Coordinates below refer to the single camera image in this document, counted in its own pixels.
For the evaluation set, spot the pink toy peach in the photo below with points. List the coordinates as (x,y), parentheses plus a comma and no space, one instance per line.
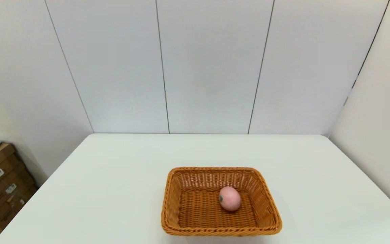
(230,199)

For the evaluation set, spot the orange wicker basket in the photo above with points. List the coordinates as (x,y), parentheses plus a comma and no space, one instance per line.
(195,210)

